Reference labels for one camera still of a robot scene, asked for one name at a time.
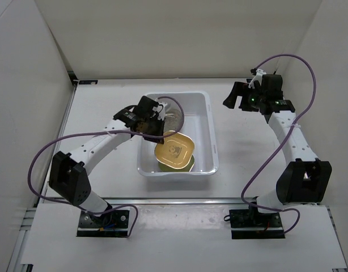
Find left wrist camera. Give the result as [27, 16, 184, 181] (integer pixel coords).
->
[152, 102, 171, 121]

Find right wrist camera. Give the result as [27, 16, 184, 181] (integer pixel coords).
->
[248, 68, 267, 89]

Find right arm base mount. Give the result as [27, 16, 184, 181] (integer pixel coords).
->
[223, 208, 285, 240]

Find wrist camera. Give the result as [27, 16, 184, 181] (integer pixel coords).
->
[248, 68, 267, 89]
[152, 102, 171, 121]

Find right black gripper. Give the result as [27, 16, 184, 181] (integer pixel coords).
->
[223, 82, 266, 112]

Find white plastic bin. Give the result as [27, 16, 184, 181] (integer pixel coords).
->
[137, 91, 219, 181]

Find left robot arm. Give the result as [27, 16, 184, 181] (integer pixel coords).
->
[49, 96, 170, 227]

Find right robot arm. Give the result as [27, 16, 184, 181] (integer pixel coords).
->
[223, 69, 332, 227]

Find clear plate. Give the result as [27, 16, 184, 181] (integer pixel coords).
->
[164, 108, 184, 132]

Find yellow square plate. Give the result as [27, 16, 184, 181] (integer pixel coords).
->
[154, 131, 195, 168]

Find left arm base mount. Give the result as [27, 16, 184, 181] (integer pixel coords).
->
[77, 204, 138, 238]

